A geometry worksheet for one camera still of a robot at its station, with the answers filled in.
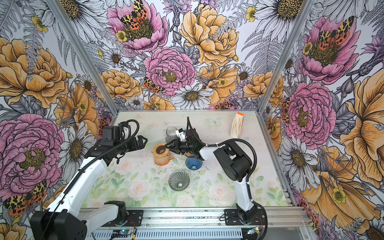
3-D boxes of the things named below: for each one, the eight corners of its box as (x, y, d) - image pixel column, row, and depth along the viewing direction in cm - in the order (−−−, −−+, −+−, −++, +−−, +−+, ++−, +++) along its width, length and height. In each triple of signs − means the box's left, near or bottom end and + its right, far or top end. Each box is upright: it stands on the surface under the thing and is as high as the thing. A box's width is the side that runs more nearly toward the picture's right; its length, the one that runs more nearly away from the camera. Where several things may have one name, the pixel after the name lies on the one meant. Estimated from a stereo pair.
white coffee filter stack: (229, 136, 109) (232, 125, 100) (232, 122, 118) (235, 111, 108) (238, 139, 108) (242, 128, 98) (240, 124, 116) (244, 113, 107)
